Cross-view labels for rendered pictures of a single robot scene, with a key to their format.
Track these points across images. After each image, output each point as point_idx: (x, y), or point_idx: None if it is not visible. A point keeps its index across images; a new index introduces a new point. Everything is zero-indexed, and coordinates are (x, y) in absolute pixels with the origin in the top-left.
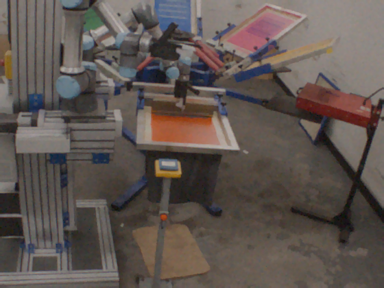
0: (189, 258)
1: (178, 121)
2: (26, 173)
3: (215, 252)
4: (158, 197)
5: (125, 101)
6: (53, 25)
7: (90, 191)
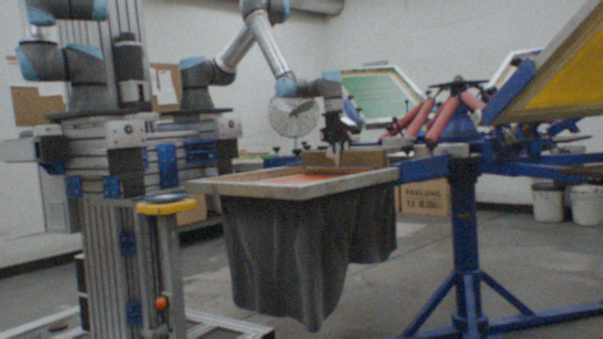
0: None
1: (320, 178)
2: (87, 225)
3: None
4: (245, 298)
5: (516, 254)
6: None
7: (315, 335)
